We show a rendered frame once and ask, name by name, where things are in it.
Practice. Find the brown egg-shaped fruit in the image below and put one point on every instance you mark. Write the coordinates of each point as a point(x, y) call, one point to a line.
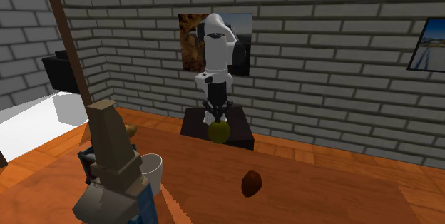
point(251, 183)

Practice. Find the blue landscape wall picture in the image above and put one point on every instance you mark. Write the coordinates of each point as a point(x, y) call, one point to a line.
point(429, 47)

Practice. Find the white bed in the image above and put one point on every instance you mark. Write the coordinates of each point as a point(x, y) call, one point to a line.
point(31, 122)

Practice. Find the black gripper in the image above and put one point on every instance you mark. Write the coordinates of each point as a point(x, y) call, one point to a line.
point(217, 94)

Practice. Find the dark robot stand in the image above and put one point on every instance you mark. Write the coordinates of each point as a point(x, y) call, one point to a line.
point(240, 129)

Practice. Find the dark blue box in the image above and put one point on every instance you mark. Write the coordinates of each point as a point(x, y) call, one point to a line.
point(85, 162)

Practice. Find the brown wooden post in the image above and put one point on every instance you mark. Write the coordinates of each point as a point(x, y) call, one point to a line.
point(67, 39)

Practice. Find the yellow-brown potato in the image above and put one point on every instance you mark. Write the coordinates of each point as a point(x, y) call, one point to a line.
point(132, 131)

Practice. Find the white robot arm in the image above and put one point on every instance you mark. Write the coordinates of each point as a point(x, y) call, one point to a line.
point(216, 54)

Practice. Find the white cup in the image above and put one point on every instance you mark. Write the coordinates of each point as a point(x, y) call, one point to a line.
point(153, 171)

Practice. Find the yellow-green round fruit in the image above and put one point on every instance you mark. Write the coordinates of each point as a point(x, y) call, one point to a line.
point(219, 133)

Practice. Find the brown and blue wall picture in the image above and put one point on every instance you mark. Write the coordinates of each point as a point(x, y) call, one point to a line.
point(189, 46)

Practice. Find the black armchair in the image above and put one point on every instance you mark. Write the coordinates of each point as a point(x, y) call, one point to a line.
point(61, 72)

